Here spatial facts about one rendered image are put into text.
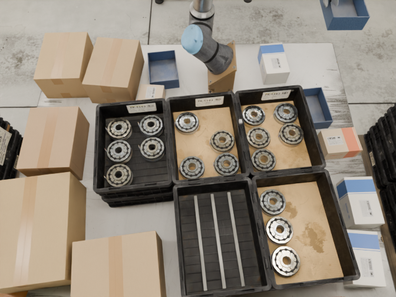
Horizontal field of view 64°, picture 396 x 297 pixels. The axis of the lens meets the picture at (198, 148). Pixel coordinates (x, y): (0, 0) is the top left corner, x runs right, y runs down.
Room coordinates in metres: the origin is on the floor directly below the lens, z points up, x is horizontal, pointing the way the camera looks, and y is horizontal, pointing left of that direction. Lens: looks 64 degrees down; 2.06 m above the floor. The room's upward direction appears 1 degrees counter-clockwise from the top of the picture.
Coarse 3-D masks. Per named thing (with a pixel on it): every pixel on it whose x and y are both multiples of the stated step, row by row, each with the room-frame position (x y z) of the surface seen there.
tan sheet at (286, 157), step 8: (256, 104) 0.82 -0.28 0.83; (264, 104) 0.82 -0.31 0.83; (272, 104) 0.82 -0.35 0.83; (272, 112) 0.78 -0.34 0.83; (272, 120) 0.73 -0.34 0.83; (296, 120) 0.73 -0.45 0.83; (248, 128) 0.69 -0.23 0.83; (272, 128) 0.69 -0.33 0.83; (272, 136) 0.65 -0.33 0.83; (272, 144) 0.61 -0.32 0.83; (280, 144) 0.61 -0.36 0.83; (304, 144) 0.61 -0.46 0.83; (272, 152) 0.57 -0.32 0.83; (280, 152) 0.57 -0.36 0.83; (288, 152) 0.57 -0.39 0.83; (296, 152) 0.57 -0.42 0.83; (304, 152) 0.57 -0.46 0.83; (264, 160) 0.54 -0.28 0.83; (280, 160) 0.53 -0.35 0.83; (288, 160) 0.53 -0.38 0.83; (296, 160) 0.53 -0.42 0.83; (304, 160) 0.53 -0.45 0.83; (280, 168) 0.50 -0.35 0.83; (288, 168) 0.50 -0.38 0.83
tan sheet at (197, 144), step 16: (176, 112) 0.79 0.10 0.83; (192, 112) 0.79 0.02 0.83; (208, 112) 0.78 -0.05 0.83; (224, 112) 0.78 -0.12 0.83; (176, 128) 0.70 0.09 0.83; (208, 128) 0.70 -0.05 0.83; (224, 128) 0.70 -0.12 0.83; (176, 144) 0.62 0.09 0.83; (192, 144) 0.62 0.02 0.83; (208, 144) 0.62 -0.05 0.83; (208, 160) 0.54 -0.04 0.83; (208, 176) 0.47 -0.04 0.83
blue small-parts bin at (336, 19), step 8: (320, 0) 1.20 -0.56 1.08; (328, 0) 1.13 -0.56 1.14; (344, 0) 1.20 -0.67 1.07; (352, 0) 1.20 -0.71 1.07; (360, 0) 1.14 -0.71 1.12; (328, 8) 1.10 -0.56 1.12; (336, 8) 1.15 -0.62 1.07; (344, 8) 1.15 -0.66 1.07; (352, 8) 1.15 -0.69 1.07; (360, 8) 1.11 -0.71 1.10; (328, 16) 1.06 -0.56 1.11; (336, 16) 1.03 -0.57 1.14; (344, 16) 1.03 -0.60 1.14; (352, 16) 1.03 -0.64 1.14; (360, 16) 1.03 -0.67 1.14; (368, 16) 1.02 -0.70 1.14; (328, 24) 1.04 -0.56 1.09; (336, 24) 1.02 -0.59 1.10; (344, 24) 1.02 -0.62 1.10; (352, 24) 1.02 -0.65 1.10; (360, 24) 1.02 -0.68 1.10
